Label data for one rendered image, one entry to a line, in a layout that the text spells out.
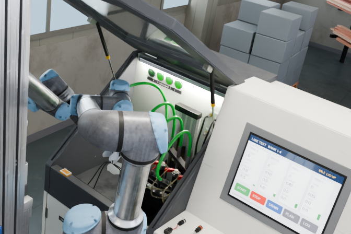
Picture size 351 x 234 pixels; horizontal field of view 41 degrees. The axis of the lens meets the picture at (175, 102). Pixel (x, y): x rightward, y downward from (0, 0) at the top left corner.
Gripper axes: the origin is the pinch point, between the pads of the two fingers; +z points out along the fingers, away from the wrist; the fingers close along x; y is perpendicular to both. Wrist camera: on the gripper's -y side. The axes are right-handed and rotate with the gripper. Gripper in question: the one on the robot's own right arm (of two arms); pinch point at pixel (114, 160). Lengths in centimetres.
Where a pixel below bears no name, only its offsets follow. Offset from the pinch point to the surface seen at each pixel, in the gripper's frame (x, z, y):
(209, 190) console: 31.2, 10.4, -28.2
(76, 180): -26.3, 26.5, -5.0
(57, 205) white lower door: -36, 45, -3
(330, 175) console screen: 75, -18, -35
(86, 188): -18.9, 26.5, -4.9
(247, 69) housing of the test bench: 10, -28, -81
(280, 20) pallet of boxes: -105, 6, -367
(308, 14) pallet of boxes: -105, 8, -448
